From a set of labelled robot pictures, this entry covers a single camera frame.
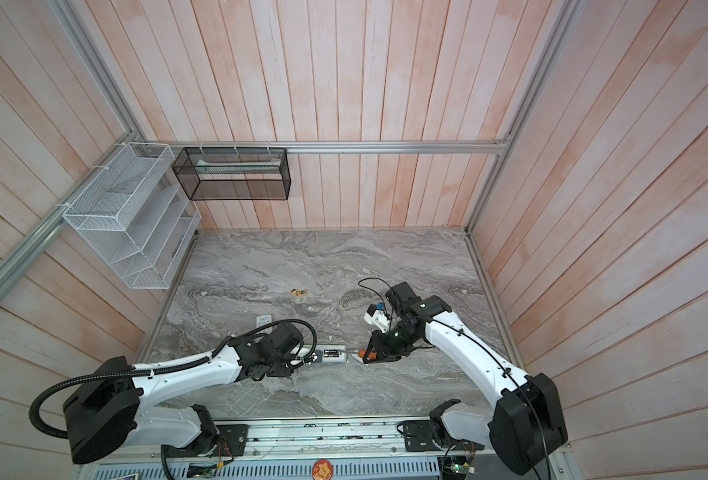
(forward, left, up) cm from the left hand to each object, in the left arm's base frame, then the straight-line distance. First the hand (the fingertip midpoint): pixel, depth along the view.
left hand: (286, 352), depth 85 cm
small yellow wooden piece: (+22, -1, -2) cm, 22 cm away
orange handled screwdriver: (-4, -21, +10) cm, 24 cm away
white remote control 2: (+11, +9, -1) cm, 14 cm away
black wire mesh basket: (+58, +23, +21) cm, 66 cm away
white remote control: (0, -13, -1) cm, 13 cm away
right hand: (-5, -24, +9) cm, 25 cm away
